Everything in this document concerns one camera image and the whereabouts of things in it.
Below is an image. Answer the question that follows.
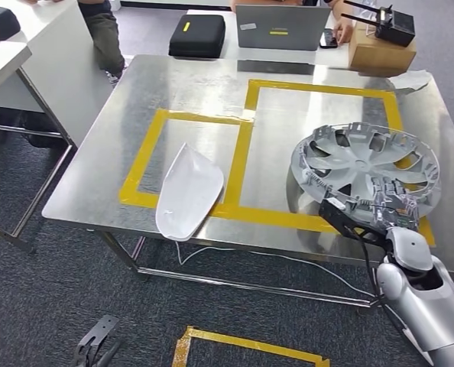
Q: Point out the yellow bench tape square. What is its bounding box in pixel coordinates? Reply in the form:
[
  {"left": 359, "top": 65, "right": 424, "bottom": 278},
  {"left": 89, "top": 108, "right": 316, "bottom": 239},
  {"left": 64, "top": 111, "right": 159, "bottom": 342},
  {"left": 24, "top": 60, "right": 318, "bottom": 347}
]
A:
[
  {"left": 119, "top": 109, "right": 255, "bottom": 211},
  {"left": 212, "top": 79, "right": 436, "bottom": 248}
]

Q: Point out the steel workbench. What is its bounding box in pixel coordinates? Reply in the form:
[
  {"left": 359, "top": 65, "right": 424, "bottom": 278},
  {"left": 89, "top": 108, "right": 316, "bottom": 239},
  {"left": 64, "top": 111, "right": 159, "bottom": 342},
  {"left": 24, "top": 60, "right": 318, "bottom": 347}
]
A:
[{"left": 41, "top": 54, "right": 454, "bottom": 311}]

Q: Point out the cardboard box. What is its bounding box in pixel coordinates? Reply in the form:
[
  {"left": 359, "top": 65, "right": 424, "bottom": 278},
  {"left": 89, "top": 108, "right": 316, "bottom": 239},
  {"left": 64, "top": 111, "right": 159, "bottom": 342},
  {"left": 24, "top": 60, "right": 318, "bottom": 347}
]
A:
[{"left": 347, "top": 20, "right": 418, "bottom": 78}]

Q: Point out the worn yellow floor tape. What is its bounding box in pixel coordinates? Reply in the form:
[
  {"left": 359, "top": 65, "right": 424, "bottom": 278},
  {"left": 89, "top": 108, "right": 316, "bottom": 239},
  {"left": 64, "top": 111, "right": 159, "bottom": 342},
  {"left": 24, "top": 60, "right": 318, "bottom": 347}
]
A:
[{"left": 171, "top": 326, "right": 331, "bottom": 367}]

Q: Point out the black radio with antennas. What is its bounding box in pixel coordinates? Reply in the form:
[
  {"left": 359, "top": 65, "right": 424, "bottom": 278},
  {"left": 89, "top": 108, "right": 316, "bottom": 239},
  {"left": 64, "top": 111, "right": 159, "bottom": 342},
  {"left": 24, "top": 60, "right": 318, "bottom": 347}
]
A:
[{"left": 341, "top": 0, "right": 416, "bottom": 48}]

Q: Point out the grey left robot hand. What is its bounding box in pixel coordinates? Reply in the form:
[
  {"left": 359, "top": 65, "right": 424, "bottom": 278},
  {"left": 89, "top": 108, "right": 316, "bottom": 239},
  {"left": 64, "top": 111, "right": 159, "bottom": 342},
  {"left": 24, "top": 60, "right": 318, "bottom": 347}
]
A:
[{"left": 91, "top": 338, "right": 123, "bottom": 367}]

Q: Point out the crumpled clear film scrap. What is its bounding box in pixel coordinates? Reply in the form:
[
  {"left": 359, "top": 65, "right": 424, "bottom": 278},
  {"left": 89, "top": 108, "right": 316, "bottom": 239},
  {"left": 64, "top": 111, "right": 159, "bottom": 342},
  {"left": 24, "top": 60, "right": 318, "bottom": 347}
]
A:
[{"left": 389, "top": 70, "right": 434, "bottom": 96}]

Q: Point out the silver plastic wheel cover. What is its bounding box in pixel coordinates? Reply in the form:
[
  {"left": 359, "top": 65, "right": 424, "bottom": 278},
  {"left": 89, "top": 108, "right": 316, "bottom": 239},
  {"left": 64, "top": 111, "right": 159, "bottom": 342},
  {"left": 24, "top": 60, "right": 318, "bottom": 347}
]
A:
[{"left": 290, "top": 122, "right": 441, "bottom": 234}]

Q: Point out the person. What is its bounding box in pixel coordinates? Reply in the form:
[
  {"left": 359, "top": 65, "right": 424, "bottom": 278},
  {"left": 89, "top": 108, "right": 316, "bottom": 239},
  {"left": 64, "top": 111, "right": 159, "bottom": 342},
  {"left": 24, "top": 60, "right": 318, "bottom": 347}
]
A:
[{"left": 24, "top": 0, "right": 126, "bottom": 85}]

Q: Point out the black phone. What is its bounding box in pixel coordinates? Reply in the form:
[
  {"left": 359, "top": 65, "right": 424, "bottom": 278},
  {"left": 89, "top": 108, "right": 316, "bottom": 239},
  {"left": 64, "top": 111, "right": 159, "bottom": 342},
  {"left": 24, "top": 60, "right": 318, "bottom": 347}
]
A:
[{"left": 319, "top": 28, "right": 338, "bottom": 49}]

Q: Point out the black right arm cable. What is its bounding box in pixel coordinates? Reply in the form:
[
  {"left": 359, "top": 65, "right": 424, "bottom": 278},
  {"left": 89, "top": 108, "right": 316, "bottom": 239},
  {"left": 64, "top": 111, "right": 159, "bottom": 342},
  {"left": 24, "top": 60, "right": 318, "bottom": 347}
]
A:
[{"left": 359, "top": 238, "right": 417, "bottom": 338}]

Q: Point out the white plastic shell part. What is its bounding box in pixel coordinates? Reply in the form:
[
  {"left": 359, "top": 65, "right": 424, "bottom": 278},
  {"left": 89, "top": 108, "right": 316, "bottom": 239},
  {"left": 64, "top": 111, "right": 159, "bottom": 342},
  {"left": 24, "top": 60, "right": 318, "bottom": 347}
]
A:
[{"left": 155, "top": 141, "right": 224, "bottom": 242}]

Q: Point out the white floor cable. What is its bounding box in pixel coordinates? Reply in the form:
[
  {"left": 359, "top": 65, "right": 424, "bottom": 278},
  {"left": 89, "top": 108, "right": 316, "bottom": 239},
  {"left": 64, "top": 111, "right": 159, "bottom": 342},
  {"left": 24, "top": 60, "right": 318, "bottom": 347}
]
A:
[{"left": 175, "top": 240, "right": 377, "bottom": 300}]

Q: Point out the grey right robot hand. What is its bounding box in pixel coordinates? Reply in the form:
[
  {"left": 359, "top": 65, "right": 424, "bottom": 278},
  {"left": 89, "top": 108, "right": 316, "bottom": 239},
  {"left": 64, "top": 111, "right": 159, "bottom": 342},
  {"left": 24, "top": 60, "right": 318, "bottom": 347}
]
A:
[{"left": 370, "top": 177, "right": 421, "bottom": 233}]

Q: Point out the white desk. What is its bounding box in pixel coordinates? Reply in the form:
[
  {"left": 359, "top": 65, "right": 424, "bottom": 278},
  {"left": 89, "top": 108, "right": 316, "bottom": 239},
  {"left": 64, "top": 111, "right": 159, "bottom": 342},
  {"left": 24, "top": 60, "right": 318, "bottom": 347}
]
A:
[
  {"left": 0, "top": 40, "right": 75, "bottom": 255},
  {"left": 187, "top": 8, "right": 365, "bottom": 70},
  {"left": 0, "top": 0, "right": 115, "bottom": 151}
]

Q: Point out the black right camera bracket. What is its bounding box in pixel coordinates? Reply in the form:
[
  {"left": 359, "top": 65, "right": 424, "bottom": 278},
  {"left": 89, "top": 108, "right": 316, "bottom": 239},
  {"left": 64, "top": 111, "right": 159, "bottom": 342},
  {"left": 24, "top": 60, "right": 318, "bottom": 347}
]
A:
[{"left": 318, "top": 198, "right": 389, "bottom": 250}]

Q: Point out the grey laptop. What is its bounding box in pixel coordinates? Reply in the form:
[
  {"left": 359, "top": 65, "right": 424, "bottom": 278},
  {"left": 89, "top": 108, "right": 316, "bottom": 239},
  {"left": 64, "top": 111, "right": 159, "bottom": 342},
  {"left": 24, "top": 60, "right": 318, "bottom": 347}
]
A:
[{"left": 235, "top": 4, "right": 331, "bottom": 52}]

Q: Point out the person's hand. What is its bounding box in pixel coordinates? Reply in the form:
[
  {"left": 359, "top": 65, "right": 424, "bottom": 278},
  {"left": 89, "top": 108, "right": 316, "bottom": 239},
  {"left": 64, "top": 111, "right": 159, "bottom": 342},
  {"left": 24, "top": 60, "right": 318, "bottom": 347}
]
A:
[{"left": 332, "top": 20, "right": 354, "bottom": 46}]

